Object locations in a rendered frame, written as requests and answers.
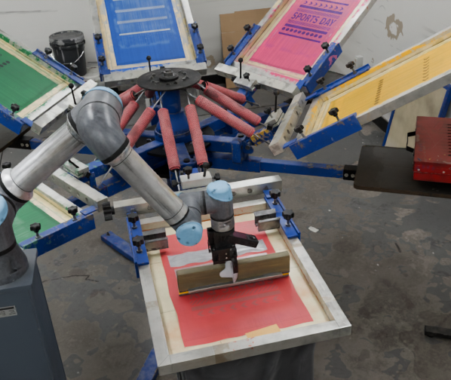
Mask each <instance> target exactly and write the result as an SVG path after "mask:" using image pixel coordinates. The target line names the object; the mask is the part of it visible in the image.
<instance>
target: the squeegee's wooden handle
mask: <svg viewBox="0 0 451 380"><path fill-rule="evenodd" d="M237 261H238V277H237V280H241V279H245V278H250V277H257V276H262V275H266V274H274V273H278V272H282V274H286V273H290V254H289V253H288V251H283V252H278V253H270V254H266V255H261V256H254V257H249V258H245V259H237ZM225 263H226V262H225ZM225 263H222V264H216V265H214V264H211V265H202V266H198V267H194V268H186V269H181V270H177V271H176V278H177V285H178V290H179V293H184V292H188V289H192V288H196V287H204V286H208V285H213V284H217V283H225V282H229V281H233V279H232V277H220V276H219V273H220V272H221V271H222V270H224V269H225V267H226V266H225Z"/></svg>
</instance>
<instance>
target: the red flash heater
mask: <svg viewBox="0 0 451 380"><path fill-rule="evenodd" d="M414 146H415V148H414V149H415V151H414V158H413V180H421V181H429V182H445V183H451V118H438V117H426V116H417V117H416V136H415V145H414Z"/></svg>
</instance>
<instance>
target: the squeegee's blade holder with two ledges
mask: <svg viewBox="0 0 451 380"><path fill-rule="evenodd" d="M282 276H283V274H282V272H278V273H274V274H266V275H262V276H257V277H250V278H245V279H241V280H236V281H235V283H233V281H229V282H225V283H217V284H213V285H208V286H204V287H196V288H192V289H188V291H189V294H190V293H197V292H202V291H206V290H214V289H218V288H223V287H230V286H234V285H238V284H243V283H251V282H255V281H259V280H267V279H271V278H276V277H282Z"/></svg>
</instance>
